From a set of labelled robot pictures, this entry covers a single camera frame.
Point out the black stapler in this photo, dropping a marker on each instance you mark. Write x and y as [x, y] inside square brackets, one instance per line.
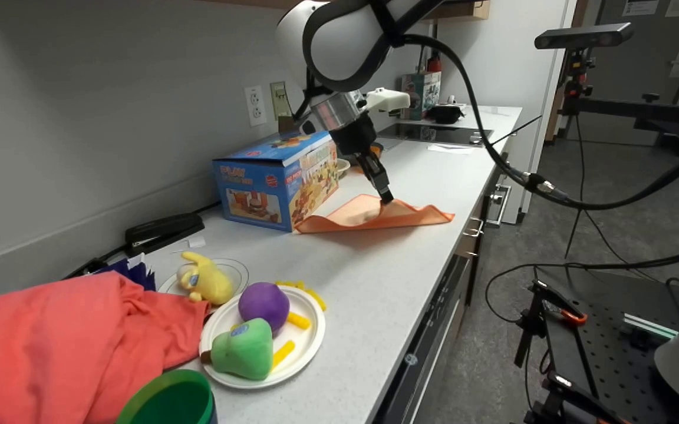
[161, 231]

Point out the white wall outlet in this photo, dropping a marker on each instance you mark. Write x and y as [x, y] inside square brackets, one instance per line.
[256, 105]

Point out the yellow plush toy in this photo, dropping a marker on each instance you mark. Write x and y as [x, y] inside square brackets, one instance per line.
[203, 280]

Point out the blue purple cloth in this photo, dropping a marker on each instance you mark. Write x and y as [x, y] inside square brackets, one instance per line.
[137, 271]

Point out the purple plush ball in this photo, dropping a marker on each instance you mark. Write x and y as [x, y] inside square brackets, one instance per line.
[265, 299]

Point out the small clear plate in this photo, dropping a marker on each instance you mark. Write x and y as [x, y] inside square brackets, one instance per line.
[236, 271]

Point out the green plastic cup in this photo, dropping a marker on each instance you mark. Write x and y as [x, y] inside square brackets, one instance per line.
[181, 397]

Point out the red cloth pile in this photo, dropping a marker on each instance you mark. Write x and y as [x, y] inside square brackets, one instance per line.
[77, 351]

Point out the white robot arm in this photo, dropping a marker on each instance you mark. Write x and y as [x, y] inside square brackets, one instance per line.
[334, 48]

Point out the yellow plush fries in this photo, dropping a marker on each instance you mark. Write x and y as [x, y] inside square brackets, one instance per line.
[302, 335]

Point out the play food set box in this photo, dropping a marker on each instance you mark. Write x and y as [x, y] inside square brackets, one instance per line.
[278, 179]

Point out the green plush pear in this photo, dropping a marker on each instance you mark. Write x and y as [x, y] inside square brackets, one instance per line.
[243, 351]

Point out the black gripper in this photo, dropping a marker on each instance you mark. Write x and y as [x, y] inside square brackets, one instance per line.
[357, 139]

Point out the peach towel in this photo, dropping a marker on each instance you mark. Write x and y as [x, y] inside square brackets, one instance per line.
[367, 212]

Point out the white plate with plush toys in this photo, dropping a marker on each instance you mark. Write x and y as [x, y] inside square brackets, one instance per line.
[227, 318]

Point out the black tripod with clamp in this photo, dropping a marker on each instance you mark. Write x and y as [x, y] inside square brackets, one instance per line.
[547, 306]

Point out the black camera on stand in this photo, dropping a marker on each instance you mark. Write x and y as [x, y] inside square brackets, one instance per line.
[585, 35]

